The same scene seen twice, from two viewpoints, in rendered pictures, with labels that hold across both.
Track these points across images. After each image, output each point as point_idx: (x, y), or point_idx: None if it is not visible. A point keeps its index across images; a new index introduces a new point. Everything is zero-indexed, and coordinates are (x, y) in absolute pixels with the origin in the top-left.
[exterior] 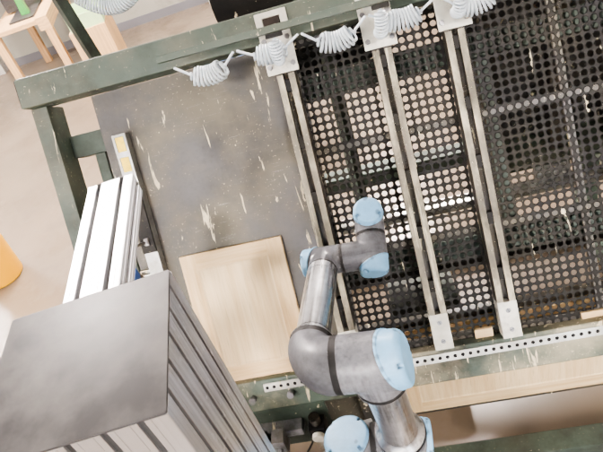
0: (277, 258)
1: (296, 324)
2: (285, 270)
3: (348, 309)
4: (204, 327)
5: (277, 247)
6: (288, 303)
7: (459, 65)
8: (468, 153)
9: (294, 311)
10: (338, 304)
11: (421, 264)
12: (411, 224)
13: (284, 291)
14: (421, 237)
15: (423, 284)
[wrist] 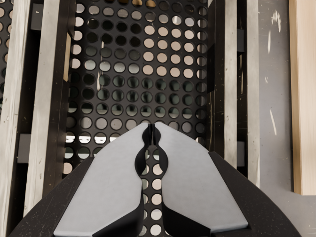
0: (313, 154)
1: (305, 34)
2: (304, 130)
3: (228, 22)
4: None
5: (309, 174)
6: (311, 72)
7: None
8: None
9: (304, 55)
10: (242, 40)
11: (44, 73)
12: (38, 174)
13: (314, 94)
14: (26, 136)
15: (52, 24)
